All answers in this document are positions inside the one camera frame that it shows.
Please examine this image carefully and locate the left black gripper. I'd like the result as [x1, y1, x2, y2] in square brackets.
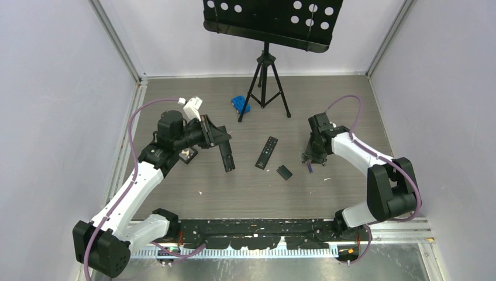
[174, 115, 230, 152]

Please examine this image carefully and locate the plain black remote control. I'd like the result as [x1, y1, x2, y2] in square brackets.
[218, 125, 235, 173]

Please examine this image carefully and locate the black battery cover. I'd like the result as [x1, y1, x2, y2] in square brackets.
[276, 165, 293, 180]

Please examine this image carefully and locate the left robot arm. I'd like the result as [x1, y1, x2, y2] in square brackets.
[73, 110, 235, 279]

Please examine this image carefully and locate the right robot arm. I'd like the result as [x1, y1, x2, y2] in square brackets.
[301, 112, 421, 240]

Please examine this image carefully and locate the black remote with buttons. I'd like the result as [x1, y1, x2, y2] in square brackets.
[255, 136, 278, 170]

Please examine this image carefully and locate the blue toy car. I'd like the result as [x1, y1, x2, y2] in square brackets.
[231, 95, 251, 115]

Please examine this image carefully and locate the black music stand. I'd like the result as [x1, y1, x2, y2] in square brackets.
[203, 1, 343, 117]

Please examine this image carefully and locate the black square frame box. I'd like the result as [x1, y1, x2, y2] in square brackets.
[179, 147, 198, 165]

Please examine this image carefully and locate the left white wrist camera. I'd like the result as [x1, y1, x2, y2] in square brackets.
[183, 96, 203, 120]

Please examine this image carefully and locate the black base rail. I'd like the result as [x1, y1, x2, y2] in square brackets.
[154, 218, 373, 251]

